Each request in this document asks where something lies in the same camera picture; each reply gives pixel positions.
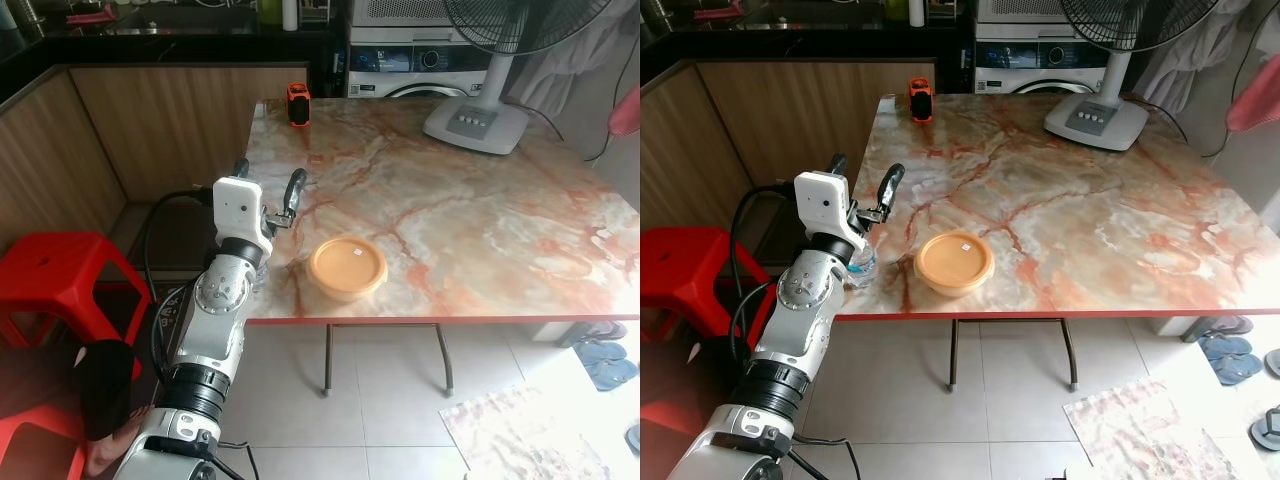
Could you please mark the wooden cabinet black counter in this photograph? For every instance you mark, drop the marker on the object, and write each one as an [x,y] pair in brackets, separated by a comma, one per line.
[780,115]
[170,120]

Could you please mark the grey slipper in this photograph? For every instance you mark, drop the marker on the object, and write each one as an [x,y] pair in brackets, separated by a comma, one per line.
[595,330]
[1215,325]

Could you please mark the small orange black device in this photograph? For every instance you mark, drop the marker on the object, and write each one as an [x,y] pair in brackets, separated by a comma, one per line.
[920,100]
[298,105]

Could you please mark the orange veined marble table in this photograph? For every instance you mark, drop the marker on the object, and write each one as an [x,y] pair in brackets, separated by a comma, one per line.
[1100,210]
[480,220]

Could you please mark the black cloth bundle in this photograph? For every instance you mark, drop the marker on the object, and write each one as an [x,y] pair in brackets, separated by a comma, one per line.
[105,385]

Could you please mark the red plastic stool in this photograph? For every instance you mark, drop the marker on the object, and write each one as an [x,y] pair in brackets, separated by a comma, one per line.
[30,445]
[660,430]
[60,270]
[690,265]

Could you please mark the white washing machine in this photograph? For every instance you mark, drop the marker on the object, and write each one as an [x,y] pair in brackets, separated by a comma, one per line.
[400,60]
[1030,55]

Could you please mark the white pedestal fan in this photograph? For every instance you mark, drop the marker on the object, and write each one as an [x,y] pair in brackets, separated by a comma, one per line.
[1095,120]
[475,125]

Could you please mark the grey hanging cloth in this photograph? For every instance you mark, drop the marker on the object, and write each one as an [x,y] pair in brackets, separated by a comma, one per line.
[570,60]
[1190,55]

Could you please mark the pink cloth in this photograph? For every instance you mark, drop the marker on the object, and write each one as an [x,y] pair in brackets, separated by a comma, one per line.
[627,110]
[1255,105]

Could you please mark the blue rubber slipper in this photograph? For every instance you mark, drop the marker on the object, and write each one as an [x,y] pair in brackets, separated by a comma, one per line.
[1225,347]
[600,350]
[615,375]
[1240,368]

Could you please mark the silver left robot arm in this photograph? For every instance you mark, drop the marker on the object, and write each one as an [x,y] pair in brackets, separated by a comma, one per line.
[215,320]
[800,310]

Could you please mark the marble patterned floor mat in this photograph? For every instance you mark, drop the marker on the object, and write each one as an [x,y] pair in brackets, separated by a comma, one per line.
[520,440]
[1150,430]

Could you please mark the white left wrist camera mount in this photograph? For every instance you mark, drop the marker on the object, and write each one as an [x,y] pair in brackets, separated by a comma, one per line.
[825,205]
[238,210]

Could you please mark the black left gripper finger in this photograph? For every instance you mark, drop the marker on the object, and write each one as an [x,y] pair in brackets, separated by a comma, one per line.
[296,188]
[241,168]
[890,183]
[838,165]

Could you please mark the clear water bottle white cap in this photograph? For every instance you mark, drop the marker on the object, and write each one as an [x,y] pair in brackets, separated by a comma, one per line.
[862,265]
[257,272]

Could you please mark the orange round lidded container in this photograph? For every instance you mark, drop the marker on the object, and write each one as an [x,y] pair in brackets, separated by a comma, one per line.
[348,268]
[955,262]

